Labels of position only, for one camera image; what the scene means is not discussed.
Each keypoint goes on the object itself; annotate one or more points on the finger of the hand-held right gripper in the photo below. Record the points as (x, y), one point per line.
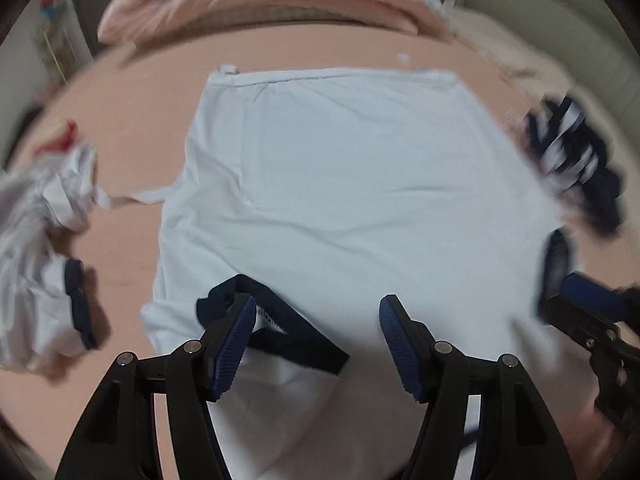
(595, 296)
(575, 320)

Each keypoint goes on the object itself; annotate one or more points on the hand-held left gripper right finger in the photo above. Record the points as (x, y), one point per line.
(402, 355)

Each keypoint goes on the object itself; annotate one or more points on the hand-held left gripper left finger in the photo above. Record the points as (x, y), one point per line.
(232, 350)

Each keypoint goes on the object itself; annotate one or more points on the white t-shirt navy trim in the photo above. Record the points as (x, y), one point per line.
(350, 185)

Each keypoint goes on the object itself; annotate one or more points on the stack of folded navy clothes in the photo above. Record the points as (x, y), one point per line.
(590, 175)

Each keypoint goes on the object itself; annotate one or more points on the white shirt navy cuffs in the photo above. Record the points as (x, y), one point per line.
(35, 285)

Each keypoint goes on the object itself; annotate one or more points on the pale yellow garment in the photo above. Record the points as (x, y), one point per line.
(47, 142)

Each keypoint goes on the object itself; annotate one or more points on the grey-green padded headboard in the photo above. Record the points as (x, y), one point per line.
(550, 20)

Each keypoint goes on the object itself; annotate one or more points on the white shelf rack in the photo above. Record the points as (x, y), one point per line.
(55, 55)

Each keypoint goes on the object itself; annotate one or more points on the grey door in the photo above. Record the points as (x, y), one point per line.
(95, 0)

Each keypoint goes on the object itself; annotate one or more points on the red blue plush figure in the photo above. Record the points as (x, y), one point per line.
(52, 2)

